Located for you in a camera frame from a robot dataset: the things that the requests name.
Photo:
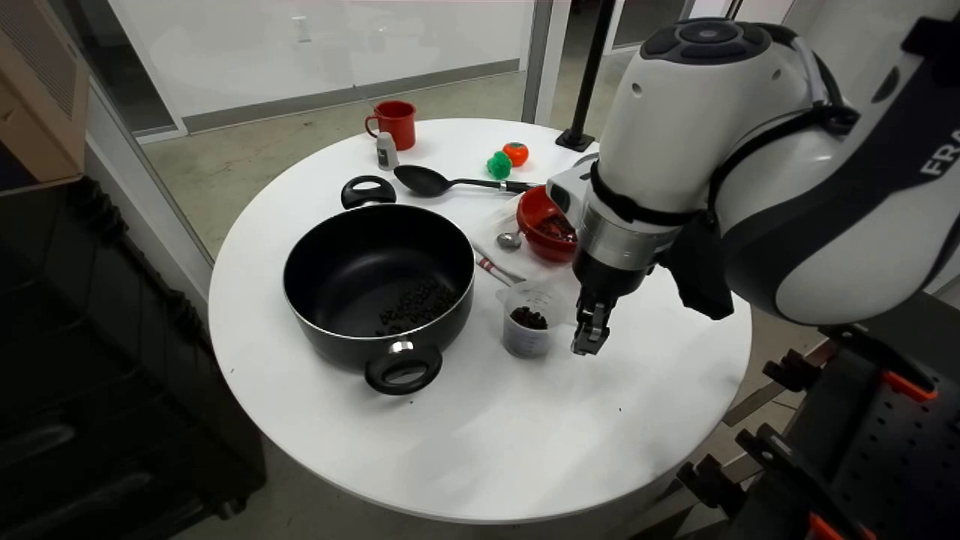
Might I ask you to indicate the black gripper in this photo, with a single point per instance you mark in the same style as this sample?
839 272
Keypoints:
599 290

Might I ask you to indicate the red bowl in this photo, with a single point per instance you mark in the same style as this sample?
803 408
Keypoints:
544 225

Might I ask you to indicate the small metal spoon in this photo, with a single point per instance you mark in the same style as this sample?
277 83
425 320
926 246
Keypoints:
492 263

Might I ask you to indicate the green toy vegetable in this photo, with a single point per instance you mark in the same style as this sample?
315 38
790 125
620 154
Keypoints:
498 167

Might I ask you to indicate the orange toy tomato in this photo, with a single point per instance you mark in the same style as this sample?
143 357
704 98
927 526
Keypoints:
516 154

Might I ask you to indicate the white round table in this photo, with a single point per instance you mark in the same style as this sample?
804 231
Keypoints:
492 438

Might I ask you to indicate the black orange clamp rear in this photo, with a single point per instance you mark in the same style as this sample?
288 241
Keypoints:
894 370

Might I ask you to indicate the black orange clamp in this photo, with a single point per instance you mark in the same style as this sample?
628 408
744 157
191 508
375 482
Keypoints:
894 370
761 470

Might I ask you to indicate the black orange clamp front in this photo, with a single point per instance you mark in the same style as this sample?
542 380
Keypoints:
761 470

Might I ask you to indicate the black cooking pot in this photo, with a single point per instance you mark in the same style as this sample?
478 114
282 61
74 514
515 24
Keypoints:
381 287

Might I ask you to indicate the black ladle spoon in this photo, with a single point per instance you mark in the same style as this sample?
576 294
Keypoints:
431 184

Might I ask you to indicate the grey salt shaker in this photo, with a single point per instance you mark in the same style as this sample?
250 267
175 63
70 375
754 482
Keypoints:
385 151

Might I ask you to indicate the red cup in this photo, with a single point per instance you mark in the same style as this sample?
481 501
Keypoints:
396 120

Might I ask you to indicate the black tripod stand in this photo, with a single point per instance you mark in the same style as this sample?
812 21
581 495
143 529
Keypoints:
574 135

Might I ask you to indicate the black breadboard mounting plate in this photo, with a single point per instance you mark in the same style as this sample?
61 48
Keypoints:
863 450

